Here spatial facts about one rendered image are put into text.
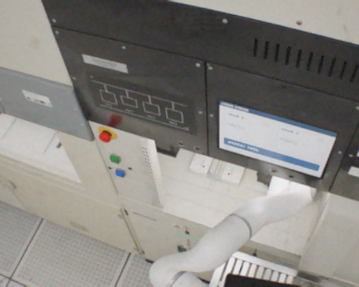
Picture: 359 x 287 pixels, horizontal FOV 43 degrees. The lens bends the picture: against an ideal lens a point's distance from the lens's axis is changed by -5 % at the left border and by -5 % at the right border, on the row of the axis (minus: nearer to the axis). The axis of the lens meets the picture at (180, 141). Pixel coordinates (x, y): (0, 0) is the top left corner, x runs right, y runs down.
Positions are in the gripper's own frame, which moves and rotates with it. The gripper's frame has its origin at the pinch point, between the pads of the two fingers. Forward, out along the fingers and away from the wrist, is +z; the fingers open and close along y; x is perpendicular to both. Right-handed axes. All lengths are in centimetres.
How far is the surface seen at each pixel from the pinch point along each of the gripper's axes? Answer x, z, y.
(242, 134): 35.2, -30.5, -13.1
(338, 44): 73, -30, 3
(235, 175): -31.4, -7.3, -19.7
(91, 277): -122, -50, -87
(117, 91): 39, -31, -47
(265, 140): 35.5, -30.5, -7.0
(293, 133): 42, -31, -1
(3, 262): -122, -63, -141
